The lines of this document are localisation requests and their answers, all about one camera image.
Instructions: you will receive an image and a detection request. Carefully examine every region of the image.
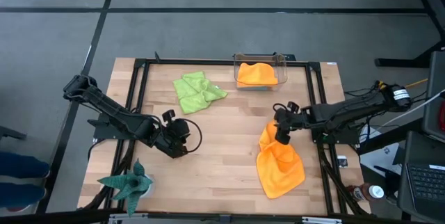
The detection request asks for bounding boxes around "black crossbar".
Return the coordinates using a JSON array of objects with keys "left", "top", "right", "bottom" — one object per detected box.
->
[{"left": 0, "top": 208, "right": 445, "bottom": 224}]

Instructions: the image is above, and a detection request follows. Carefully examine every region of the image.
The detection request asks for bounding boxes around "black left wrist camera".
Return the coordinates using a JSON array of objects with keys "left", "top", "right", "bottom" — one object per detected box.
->
[{"left": 161, "top": 109, "right": 177, "bottom": 125}]

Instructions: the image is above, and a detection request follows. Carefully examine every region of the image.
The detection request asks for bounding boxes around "lime green microfiber towel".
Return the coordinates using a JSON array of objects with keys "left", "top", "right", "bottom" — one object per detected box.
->
[{"left": 172, "top": 71, "right": 229, "bottom": 115}]

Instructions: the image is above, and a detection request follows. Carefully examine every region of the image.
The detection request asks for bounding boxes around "white cardboard box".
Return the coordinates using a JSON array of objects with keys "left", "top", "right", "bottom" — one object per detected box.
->
[{"left": 359, "top": 126, "right": 401, "bottom": 177}]

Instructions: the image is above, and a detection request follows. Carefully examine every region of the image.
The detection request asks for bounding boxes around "artificial green potted plant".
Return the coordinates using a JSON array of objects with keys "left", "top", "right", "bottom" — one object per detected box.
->
[{"left": 97, "top": 159, "right": 154, "bottom": 218}]

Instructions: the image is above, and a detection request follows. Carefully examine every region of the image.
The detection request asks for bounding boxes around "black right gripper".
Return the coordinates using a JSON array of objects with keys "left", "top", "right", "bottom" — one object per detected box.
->
[{"left": 273, "top": 109, "right": 305, "bottom": 145}]

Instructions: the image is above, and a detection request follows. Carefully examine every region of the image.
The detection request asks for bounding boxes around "red object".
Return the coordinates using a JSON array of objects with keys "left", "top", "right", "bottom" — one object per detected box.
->
[{"left": 437, "top": 100, "right": 445, "bottom": 133}]

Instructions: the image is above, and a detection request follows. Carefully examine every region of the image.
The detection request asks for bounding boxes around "brown bottle with white cap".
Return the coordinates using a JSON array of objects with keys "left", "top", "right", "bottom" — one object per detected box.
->
[{"left": 346, "top": 182, "right": 385, "bottom": 203}]

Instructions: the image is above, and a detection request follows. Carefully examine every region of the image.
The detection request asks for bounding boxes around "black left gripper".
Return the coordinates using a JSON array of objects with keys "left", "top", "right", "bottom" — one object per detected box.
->
[{"left": 154, "top": 119, "right": 191, "bottom": 159}]

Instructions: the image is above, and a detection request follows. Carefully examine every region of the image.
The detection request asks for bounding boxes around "dark grey device panel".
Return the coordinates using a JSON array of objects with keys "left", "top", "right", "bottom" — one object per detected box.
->
[{"left": 422, "top": 50, "right": 445, "bottom": 142}]

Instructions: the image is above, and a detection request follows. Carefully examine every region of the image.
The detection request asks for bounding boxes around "yellow cable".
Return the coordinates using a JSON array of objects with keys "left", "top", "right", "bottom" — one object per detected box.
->
[{"left": 378, "top": 77, "right": 429, "bottom": 91}]

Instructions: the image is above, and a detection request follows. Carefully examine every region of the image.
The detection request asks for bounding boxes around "black chair base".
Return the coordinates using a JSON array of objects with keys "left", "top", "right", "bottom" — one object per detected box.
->
[{"left": 0, "top": 125, "right": 27, "bottom": 141}]

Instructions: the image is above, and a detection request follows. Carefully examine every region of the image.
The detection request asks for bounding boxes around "black aluminium table frame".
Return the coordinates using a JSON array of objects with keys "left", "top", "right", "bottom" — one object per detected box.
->
[{"left": 83, "top": 51, "right": 373, "bottom": 218}]

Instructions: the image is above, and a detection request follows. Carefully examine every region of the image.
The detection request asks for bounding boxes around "orange microfiber towel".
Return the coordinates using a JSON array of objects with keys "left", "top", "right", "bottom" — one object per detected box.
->
[
  {"left": 256, "top": 120, "right": 306, "bottom": 200},
  {"left": 236, "top": 62, "right": 280, "bottom": 88}
]

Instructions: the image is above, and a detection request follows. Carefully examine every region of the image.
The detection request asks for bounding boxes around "black desk stand leg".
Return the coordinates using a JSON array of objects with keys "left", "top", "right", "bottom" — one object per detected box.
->
[{"left": 374, "top": 0, "right": 445, "bottom": 69}]

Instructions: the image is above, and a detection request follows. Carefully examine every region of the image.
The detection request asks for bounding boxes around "person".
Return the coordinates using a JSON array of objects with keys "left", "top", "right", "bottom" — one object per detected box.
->
[{"left": 0, "top": 150, "right": 51, "bottom": 213}]

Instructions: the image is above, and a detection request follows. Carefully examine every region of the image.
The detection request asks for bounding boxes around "clear plastic bin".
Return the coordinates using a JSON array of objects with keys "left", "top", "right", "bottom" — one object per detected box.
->
[{"left": 233, "top": 52, "right": 289, "bottom": 92}]

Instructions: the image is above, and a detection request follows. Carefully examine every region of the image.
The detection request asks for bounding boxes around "white cable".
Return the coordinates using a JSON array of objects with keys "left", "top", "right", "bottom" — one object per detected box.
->
[{"left": 380, "top": 90, "right": 445, "bottom": 129}]

